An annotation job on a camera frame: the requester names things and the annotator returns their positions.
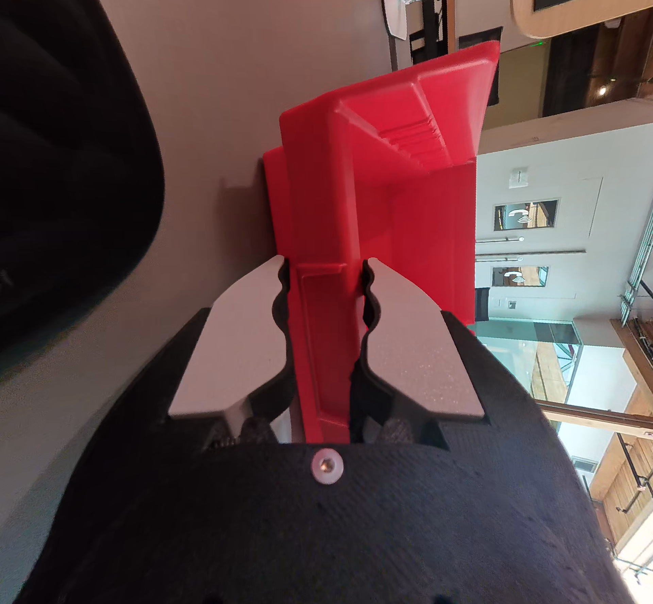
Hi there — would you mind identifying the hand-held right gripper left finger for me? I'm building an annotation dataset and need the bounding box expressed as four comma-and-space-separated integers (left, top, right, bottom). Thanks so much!
167, 255, 296, 435

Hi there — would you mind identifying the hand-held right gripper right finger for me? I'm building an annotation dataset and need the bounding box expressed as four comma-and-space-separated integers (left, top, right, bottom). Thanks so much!
351, 257, 487, 421

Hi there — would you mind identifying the red plastic bin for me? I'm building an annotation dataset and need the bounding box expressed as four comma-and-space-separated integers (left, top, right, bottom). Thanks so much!
262, 40, 502, 445

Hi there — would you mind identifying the door window with phone sign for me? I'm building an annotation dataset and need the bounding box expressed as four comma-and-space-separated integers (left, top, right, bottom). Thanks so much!
492, 198, 560, 232
490, 266, 551, 288

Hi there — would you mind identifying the black foam pad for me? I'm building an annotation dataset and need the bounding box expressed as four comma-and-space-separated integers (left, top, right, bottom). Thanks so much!
0, 0, 166, 378

